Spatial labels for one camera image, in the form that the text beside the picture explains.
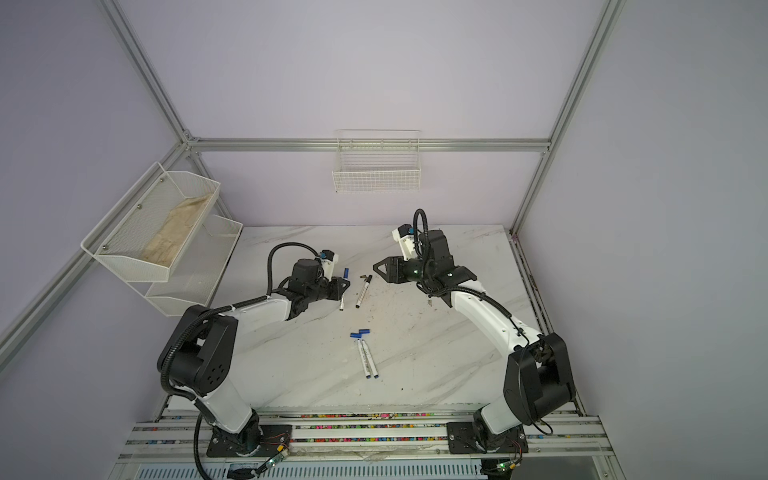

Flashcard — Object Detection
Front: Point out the white marker pen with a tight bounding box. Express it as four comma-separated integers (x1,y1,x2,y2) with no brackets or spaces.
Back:
355,274,373,309
356,338,372,379
361,340,379,379
339,267,350,311

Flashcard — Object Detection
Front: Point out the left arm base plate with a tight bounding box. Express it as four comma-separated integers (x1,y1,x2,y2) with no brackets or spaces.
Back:
206,424,293,458

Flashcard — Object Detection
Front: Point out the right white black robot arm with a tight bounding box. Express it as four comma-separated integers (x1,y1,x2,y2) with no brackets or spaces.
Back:
373,224,575,452

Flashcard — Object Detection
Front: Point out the beige cloth in basket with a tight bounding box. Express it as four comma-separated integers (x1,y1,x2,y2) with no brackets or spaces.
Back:
140,194,211,267

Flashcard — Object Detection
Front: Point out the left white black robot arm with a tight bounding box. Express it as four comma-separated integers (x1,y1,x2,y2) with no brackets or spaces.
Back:
157,256,350,456

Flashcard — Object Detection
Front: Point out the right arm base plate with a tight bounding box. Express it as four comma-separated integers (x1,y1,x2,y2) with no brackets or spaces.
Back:
446,422,529,455

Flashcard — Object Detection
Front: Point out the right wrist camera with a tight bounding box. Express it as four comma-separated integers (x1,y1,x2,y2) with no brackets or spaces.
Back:
392,224,417,260

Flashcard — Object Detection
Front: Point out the upper white mesh shelf basket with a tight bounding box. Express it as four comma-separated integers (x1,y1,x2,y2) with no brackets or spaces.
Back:
80,163,220,283

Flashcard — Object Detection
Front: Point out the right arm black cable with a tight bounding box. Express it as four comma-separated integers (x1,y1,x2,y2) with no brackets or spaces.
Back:
412,208,532,346

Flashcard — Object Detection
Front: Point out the white wire wall basket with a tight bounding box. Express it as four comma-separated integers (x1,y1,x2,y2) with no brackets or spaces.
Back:
332,129,422,194

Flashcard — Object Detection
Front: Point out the aluminium rail base frame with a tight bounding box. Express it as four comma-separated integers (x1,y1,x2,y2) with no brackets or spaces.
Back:
107,371,628,480

